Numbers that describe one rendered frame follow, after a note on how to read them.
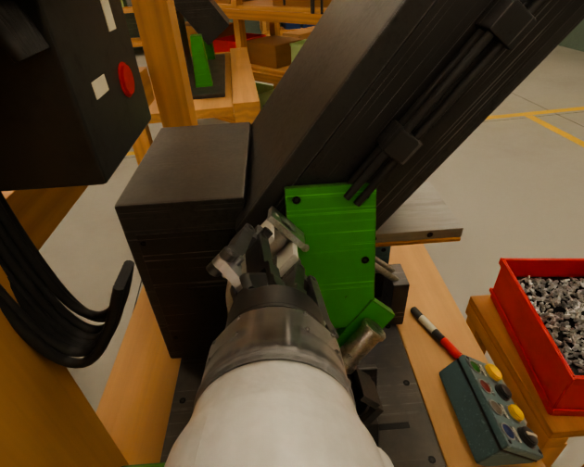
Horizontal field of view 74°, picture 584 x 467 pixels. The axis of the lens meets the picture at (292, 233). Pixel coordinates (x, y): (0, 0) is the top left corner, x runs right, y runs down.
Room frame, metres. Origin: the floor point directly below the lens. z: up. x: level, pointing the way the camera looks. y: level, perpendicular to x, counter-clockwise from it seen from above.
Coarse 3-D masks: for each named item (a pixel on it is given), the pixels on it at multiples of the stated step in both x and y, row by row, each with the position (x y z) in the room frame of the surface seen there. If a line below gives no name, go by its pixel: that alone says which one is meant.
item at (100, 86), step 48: (48, 0) 0.32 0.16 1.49; (96, 0) 0.40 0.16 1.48; (0, 48) 0.30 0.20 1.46; (48, 48) 0.30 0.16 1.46; (96, 48) 0.37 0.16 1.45; (0, 96) 0.30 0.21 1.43; (48, 96) 0.30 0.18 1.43; (96, 96) 0.34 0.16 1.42; (144, 96) 0.46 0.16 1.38; (0, 144) 0.30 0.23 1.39; (48, 144) 0.30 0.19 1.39; (96, 144) 0.31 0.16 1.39
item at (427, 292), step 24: (408, 264) 0.69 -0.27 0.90; (432, 264) 0.68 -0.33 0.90; (432, 288) 0.60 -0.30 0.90; (408, 312) 0.54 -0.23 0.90; (432, 312) 0.53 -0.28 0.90; (456, 312) 0.53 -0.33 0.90; (408, 336) 0.48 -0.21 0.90; (432, 336) 0.47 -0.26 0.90; (456, 336) 0.47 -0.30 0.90; (432, 360) 0.42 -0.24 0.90; (480, 360) 0.42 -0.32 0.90; (432, 384) 0.38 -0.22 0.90; (432, 408) 0.33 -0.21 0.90; (456, 432) 0.29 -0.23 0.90; (456, 456) 0.26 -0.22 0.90
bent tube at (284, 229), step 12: (276, 216) 0.38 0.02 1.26; (276, 228) 0.38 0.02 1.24; (288, 228) 0.40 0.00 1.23; (276, 240) 0.37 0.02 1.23; (288, 240) 0.37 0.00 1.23; (300, 240) 0.37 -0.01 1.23; (276, 252) 0.37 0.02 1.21; (228, 288) 0.36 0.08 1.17; (228, 300) 0.35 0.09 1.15; (228, 312) 0.35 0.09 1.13
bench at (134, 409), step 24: (144, 288) 0.68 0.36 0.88; (144, 312) 0.60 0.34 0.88; (144, 336) 0.53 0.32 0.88; (120, 360) 0.48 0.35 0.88; (144, 360) 0.47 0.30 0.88; (168, 360) 0.47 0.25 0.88; (120, 384) 0.42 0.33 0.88; (144, 384) 0.42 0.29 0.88; (168, 384) 0.42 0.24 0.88; (120, 408) 0.38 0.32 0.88; (144, 408) 0.37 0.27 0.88; (168, 408) 0.37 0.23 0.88; (120, 432) 0.33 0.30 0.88; (144, 432) 0.33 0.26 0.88; (144, 456) 0.29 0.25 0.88
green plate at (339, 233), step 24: (288, 192) 0.42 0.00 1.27; (312, 192) 0.42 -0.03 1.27; (336, 192) 0.42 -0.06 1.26; (360, 192) 0.42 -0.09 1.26; (288, 216) 0.41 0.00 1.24; (312, 216) 0.41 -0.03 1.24; (336, 216) 0.41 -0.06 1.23; (360, 216) 0.41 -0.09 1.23; (312, 240) 0.40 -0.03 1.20; (336, 240) 0.40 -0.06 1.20; (360, 240) 0.40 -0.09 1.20; (312, 264) 0.39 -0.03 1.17; (336, 264) 0.39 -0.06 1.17; (360, 264) 0.39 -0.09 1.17; (336, 288) 0.38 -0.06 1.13; (360, 288) 0.38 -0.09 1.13; (336, 312) 0.37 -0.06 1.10
